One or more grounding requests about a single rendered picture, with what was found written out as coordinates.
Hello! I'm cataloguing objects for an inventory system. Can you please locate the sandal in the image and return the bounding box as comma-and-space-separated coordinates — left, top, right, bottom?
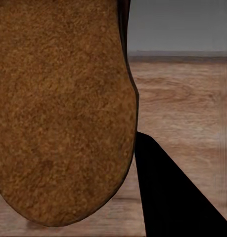
0, 0, 139, 227

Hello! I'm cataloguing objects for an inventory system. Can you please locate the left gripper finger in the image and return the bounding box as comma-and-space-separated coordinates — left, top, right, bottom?
134, 131, 227, 237

